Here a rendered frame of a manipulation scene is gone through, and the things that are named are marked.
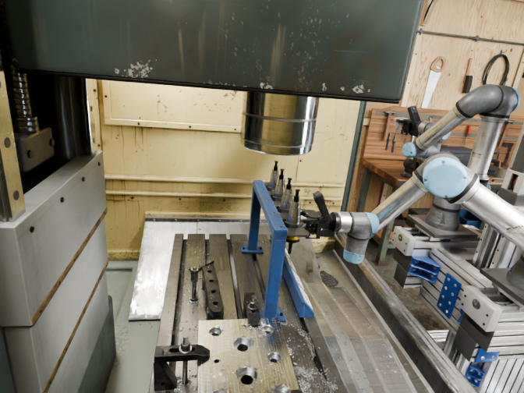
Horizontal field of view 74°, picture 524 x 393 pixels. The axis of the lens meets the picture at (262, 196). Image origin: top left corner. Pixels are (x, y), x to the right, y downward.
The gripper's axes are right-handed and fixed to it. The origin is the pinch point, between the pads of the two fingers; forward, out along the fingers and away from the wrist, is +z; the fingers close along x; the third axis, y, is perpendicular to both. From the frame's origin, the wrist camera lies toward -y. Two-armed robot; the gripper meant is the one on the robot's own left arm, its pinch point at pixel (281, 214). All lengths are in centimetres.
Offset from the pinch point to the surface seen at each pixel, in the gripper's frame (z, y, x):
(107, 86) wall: 71, -32, 66
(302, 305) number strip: -6.6, 24.9, -16.5
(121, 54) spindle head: 41, -45, -46
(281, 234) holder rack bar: 4.0, -1.3, -17.9
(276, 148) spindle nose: 14, -31, -41
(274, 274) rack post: 4.8, 12.2, -17.8
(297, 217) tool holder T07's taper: -1.5, -4.8, -12.9
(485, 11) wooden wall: -236, -123, 228
